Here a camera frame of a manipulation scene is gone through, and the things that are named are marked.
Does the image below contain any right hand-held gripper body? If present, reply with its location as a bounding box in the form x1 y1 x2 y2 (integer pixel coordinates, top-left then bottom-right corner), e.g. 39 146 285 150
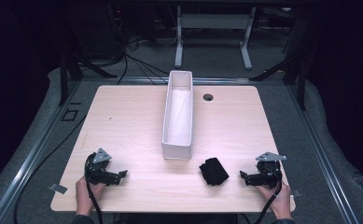
252 151 287 190

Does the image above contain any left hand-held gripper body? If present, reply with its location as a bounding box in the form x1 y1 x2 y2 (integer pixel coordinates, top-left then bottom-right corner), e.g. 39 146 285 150
84 147 121 185

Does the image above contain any person's left hand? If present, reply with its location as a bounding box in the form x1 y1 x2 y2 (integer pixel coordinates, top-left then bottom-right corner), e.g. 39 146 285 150
75 175 105 216

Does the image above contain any person's right hand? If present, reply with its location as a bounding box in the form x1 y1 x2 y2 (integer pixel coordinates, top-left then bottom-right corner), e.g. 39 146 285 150
256 182 294 220

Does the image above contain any black folded cloth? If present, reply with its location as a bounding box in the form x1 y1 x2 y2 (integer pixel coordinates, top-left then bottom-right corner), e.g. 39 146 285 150
199 157 230 187

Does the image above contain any long white box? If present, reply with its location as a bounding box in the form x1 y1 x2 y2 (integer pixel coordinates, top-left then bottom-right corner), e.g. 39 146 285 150
161 70 194 161

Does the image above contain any black metal stand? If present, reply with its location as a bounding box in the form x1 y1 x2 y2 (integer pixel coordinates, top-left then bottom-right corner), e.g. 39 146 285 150
59 50 119 107
249 50 308 110

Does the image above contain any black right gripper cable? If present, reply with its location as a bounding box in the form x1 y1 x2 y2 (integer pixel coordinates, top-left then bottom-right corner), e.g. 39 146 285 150
253 167 284 224

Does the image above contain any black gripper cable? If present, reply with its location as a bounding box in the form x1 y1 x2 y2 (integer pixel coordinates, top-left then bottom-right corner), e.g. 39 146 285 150
253 167 284 224
84 152 105 224

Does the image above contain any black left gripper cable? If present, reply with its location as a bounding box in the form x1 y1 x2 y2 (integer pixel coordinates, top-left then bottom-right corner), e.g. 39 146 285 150
84 152 105 224

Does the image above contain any black floor cable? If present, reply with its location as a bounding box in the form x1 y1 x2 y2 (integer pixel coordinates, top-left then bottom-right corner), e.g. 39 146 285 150
13 114 89 224

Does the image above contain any silver metal floor rail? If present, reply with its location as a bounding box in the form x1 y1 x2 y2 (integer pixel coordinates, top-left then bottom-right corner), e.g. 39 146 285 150
286 83 361 224
0 79 83 224
79 76 295 86

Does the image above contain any bundle of black cables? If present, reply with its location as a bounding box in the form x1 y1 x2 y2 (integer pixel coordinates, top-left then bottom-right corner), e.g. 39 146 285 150
107 6 175 86

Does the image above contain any white metal desk frame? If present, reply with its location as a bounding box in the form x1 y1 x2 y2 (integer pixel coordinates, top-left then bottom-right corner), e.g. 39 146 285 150
174 5 257 71

